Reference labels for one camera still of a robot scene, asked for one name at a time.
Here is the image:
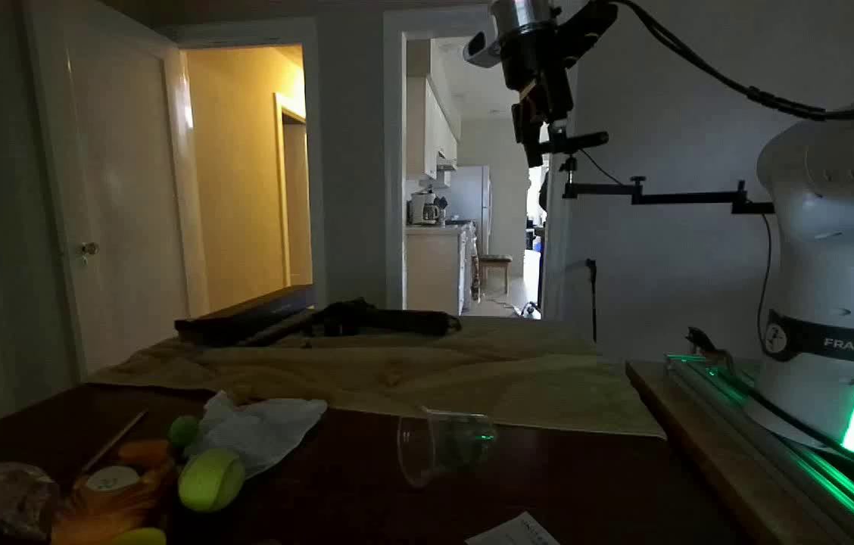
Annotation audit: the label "white refrigerator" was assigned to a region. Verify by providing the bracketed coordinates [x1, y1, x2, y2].
[449, 163, 497, 231]

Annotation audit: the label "small green spiky ball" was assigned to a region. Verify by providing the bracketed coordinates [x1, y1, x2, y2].
[163, 412, 204, 452]

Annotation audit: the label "black exterior camera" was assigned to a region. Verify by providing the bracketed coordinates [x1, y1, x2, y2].
[545, 126, 610, 159]

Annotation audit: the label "yellow-green tennis ball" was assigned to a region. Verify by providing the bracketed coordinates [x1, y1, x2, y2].
[174, 444, 249, 515]

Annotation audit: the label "white room door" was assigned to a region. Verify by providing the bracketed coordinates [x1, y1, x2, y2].
[28, 0, 208, 382]

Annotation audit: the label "black elongated device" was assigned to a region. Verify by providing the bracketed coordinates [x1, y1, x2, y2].
[309, 298, 462, 342]

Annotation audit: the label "small black clamp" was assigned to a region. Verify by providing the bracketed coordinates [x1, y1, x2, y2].
[684, 327, 739, 372]

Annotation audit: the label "small wooden stool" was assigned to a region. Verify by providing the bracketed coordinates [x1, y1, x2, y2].
[476, 254, 510, 298]

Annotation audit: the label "white kitchen wall cabinets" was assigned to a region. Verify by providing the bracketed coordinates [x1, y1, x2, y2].
[405, 73, 462, 181]

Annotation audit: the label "white kitchen counter cabinet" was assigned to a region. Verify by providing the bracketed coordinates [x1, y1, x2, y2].
[401, 223, 478, 314]

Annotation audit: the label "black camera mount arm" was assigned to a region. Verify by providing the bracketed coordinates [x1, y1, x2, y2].
[557, 147, 777, 218]

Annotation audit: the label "thin black wall cable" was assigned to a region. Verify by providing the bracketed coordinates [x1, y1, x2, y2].
[562, 258, 603, 345]

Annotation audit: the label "white crumpled cloth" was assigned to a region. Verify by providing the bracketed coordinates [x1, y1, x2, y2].
[188, 391, 330, 478]

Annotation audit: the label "orange fruit toy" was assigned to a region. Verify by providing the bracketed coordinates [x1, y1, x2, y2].
[44, 482, 166, 545]

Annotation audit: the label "small orange toy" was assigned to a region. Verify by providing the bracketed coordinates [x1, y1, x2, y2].
[114, 437, 174, 468]

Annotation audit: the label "kitchen counter appliance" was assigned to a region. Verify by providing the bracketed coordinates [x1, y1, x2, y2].
[405, 179, 450, 231]

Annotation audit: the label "long black bar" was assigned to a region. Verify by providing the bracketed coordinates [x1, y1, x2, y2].
[172, 285, 318, 347]

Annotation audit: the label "white round disc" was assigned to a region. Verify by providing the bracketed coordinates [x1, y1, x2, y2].
[77, 463, 145, 498]

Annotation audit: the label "metal base rail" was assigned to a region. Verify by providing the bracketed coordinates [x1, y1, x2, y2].
[665, 351, 854, 541]

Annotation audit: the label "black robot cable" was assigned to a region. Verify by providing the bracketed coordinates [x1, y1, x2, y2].
[614, 0, 854, 123]

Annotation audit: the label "wooden base board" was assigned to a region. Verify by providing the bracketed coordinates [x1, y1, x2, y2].
[623, 359, 854, 545]

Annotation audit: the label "white paper card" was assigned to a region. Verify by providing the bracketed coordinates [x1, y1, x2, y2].
[465, 511, 559, 545]

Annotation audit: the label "thin wooden stick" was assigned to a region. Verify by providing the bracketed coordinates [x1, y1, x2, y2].
[75, 406, 152, 478]

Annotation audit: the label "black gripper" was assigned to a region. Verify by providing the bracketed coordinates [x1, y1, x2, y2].
[498, 27, 577, 169]

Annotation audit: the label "yellow hallway door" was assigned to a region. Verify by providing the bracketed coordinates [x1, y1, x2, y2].
[271, 92, 316, 287]

